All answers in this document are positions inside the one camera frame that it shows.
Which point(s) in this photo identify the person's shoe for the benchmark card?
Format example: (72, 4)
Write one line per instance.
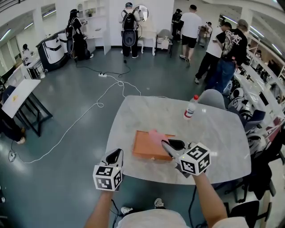
(158, 203)
(126, 210)

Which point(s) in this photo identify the person's right shoe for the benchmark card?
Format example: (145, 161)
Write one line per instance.
(158, 203)

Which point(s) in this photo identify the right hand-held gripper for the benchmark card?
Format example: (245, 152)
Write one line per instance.
(194, 160)

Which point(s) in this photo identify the long white workbench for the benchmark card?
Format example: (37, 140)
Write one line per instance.
(260, 89)

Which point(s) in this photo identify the white dressing table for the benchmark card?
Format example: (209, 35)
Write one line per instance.
(148, 37)

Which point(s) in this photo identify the pink cloth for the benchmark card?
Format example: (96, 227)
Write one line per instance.
(155, 136)

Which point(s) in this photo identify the white table black frame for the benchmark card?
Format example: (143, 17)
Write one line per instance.
(21, 95)

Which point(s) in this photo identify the person's light shirt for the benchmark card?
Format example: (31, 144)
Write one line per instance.
(151, 219)

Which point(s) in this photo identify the person's left forearm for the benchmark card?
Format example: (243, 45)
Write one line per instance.
(100, 209)

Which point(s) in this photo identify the orange box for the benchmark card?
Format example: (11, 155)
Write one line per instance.
(145, 145)

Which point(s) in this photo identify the clear plastic bottle red cap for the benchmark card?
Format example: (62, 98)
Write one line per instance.
(190, 110)

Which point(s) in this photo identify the person's left shoe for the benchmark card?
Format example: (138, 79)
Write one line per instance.
(126, 210)

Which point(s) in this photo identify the black and white machine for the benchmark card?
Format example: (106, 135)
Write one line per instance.
(50, 52)

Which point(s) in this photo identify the grey armchair with cushion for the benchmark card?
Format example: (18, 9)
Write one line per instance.
(164, 39)

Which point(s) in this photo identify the white power strip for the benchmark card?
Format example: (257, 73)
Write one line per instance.
(102, 75)

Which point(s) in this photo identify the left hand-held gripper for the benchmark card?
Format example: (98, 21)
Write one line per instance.
(104, 178)

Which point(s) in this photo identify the black and white backpack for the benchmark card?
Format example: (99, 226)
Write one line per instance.
(237, 98)

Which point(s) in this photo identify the white shelf unit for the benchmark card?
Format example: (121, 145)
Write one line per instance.
(98, 26)

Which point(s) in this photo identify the grey chair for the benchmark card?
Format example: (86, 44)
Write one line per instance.
(211, 98)

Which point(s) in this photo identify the black office chair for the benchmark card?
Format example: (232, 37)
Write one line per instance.
(260, 173)

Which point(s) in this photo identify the person's right forearm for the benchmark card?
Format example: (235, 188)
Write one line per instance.
(208, 200)

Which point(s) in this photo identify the small potted plant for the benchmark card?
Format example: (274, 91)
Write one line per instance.
(90, 12)

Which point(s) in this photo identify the round mirror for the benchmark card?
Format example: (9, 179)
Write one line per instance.
(142, 12)

